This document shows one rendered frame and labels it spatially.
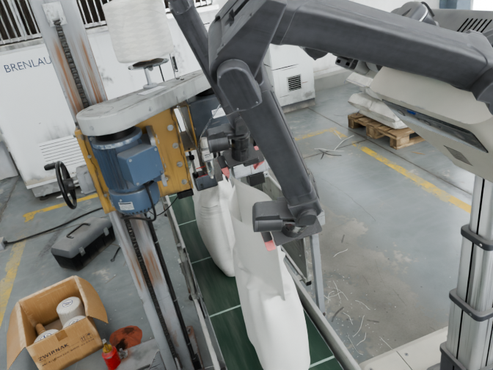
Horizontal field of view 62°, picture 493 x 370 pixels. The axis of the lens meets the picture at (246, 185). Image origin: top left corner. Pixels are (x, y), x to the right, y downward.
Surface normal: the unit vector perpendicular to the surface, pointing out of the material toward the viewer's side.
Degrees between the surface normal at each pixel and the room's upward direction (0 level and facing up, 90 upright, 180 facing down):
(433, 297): 0
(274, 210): 29
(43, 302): 91
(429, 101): 40
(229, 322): 0
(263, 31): 118
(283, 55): 90
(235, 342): 0
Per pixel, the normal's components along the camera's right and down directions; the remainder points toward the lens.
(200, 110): 0.31, 0.40
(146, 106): 0.83, 0.14
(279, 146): 0.13, 0.81
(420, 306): -0.16, -0.87
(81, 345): 0.53, 0.31
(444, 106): -0.72, -0.49
